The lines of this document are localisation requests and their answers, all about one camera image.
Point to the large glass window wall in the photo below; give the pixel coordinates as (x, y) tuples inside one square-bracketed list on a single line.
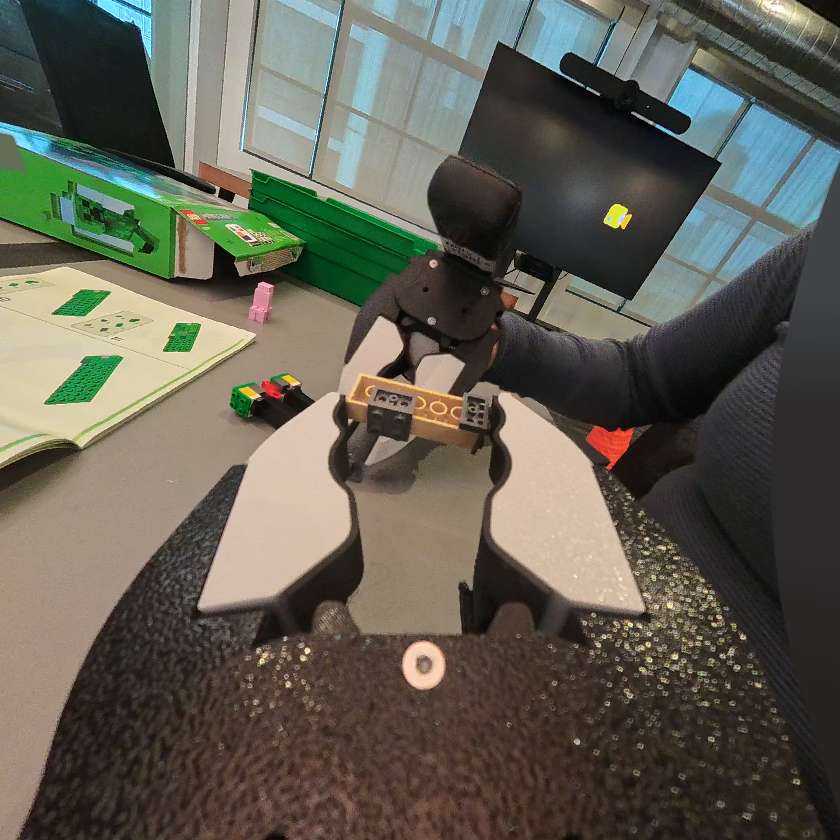
[(394, 79)]

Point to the orange-red object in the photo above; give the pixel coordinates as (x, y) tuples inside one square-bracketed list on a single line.
[(610, 443)]

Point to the green cardboard toy box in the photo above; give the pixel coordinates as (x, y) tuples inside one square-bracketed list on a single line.
[(98, 197)]

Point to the large black display screen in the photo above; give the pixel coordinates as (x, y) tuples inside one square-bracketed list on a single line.
[(590, 164)]

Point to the silver ventilation duct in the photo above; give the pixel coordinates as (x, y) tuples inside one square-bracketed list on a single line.
[(754, 33)]

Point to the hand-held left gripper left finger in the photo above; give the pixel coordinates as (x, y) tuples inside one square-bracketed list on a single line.
[(282, 512)]

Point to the building instruction booklet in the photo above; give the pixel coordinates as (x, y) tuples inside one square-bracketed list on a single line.
[(131, 341)]

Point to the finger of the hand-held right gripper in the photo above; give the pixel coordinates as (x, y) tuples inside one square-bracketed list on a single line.
[(377, 348), (446, 374)]

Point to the black desktop monitor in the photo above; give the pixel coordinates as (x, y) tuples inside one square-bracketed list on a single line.
[(98, 79)]

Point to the black and green brick assembly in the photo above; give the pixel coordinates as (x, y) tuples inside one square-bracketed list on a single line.
[(249, 397)]

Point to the black display stand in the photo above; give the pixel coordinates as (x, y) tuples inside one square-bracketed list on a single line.
[(541, 289)]

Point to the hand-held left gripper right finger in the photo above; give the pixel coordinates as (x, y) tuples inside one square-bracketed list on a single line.
[(558, 518)]

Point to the black webcam bar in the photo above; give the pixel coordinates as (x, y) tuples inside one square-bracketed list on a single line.
[(630, 92)]

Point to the tan and grey brick assembly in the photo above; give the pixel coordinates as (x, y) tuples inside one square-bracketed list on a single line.
[(430, 426)]

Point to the pink toy pig figure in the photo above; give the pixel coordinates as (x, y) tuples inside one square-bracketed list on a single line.
[(261, 302)]

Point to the dark blurred cloth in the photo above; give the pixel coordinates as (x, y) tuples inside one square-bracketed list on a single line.
[(817, 525)]

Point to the stack of green plastic crates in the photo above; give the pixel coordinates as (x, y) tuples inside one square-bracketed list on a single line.
[(328, 243)]

